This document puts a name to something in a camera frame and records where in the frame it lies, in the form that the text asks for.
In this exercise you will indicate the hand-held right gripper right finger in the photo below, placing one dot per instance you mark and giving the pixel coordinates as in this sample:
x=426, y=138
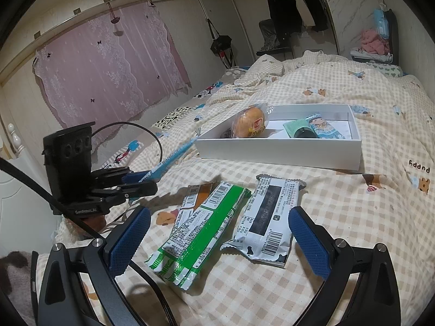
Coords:
x=311, y=244

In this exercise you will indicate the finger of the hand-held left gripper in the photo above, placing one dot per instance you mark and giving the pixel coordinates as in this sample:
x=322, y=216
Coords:
x=134, y=177
x=142, y=189

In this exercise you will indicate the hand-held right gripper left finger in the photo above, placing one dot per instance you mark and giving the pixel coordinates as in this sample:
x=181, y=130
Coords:
x=131, y=241

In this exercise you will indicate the long blue snack packet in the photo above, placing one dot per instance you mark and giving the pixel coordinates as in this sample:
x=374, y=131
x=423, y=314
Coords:
x=170, y=158

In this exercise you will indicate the white cow print packet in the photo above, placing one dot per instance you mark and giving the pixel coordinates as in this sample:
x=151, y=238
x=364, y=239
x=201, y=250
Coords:
x=261, y=217

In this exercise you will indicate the brown snack packet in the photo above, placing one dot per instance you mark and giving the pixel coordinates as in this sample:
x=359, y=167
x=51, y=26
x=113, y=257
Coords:
x=200, y=193

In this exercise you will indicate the green snack packet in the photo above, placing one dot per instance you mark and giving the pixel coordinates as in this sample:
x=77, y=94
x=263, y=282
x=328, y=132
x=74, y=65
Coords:
x=200, y=237

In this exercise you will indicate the white cardboard box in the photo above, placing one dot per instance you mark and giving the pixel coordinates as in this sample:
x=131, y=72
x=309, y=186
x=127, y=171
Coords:
x=272, y=154

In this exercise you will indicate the blue figure print packet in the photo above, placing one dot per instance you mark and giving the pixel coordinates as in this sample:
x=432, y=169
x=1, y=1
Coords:
x=324, y=127

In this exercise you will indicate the light green packet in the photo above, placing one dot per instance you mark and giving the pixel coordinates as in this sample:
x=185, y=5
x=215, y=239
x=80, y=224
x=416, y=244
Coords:
x=297, y=125

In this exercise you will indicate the orange bun packet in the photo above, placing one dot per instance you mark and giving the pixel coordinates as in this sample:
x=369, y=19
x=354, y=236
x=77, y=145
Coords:
x=249, y=122

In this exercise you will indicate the black white printed bedsheet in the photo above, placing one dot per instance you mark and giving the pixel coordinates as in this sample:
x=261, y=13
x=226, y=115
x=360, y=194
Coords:
x=170, y=115

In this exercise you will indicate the pink lace curtain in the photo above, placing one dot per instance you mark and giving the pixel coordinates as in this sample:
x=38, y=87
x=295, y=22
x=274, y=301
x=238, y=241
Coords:
x=102, y=68

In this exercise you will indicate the grey fluffy cloth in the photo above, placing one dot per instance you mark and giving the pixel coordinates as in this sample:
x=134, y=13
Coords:
x=17, y=278

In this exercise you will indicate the black hanging bag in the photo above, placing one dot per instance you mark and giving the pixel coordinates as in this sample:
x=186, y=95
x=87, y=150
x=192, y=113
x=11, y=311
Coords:
x=221, y=44

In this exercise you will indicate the heart print pillow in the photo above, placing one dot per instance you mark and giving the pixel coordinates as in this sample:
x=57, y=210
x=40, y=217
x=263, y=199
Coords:
x=389, y=69

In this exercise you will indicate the black chair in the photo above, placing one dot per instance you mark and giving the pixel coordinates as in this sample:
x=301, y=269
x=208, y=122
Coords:
x=270, y=39

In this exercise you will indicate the white folded clothes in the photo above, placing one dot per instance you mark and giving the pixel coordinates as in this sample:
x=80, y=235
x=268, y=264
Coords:
x=368, y=57

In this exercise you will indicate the pink clothes pile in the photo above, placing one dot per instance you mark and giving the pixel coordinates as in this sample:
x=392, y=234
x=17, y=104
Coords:
x=373, y=42

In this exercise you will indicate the chair with pink clothes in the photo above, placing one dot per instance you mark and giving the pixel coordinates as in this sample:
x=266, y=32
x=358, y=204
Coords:
x=394, y=37

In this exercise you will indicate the black hanging coat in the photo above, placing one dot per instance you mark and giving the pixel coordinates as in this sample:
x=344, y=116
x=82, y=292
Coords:
x=283, y=10

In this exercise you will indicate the blue tissue pack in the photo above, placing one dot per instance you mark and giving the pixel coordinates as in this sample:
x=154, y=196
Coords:
x=381, y=23

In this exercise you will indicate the black hanging garment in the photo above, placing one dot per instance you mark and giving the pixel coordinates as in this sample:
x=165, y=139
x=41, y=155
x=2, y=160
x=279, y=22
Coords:
x=316, y=10

